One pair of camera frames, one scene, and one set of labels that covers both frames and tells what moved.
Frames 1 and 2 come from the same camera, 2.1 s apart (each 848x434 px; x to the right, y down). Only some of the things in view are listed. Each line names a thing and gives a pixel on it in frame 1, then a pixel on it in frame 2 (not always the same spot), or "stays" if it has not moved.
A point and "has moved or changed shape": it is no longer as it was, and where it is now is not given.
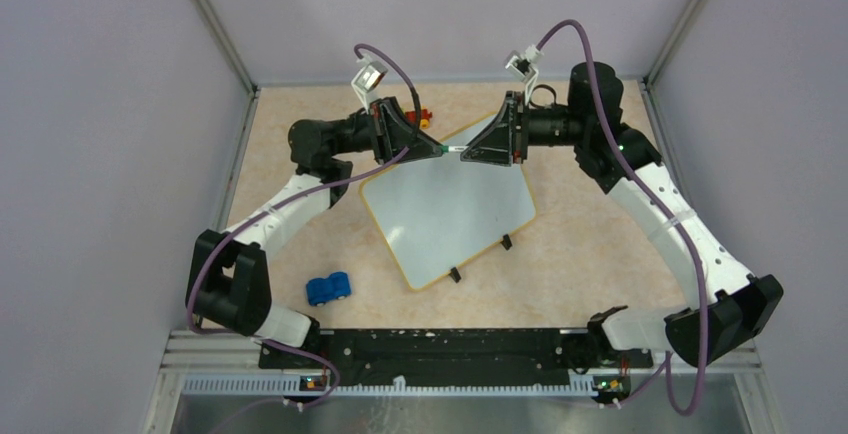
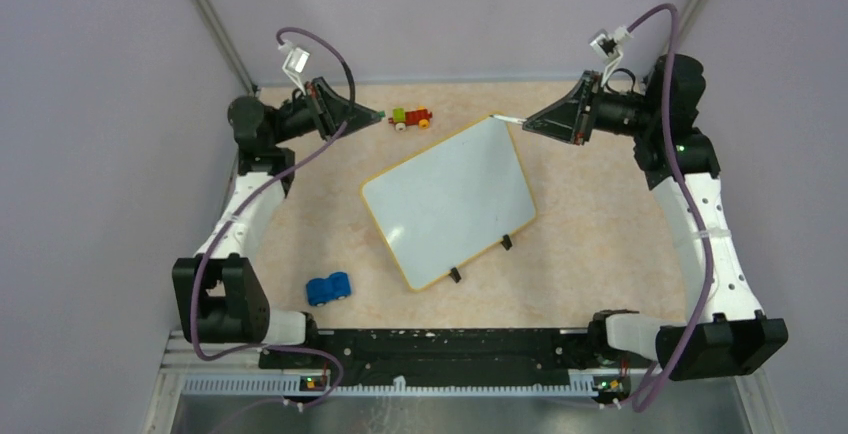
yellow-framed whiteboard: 435,214 stays
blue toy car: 322,290 stays
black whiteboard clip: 454,273 stays
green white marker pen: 446,148 has moved or changed shape
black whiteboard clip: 506,242 stays
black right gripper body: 520,140 → 590,102
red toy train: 424,121 stays
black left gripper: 391,134 → 333,110
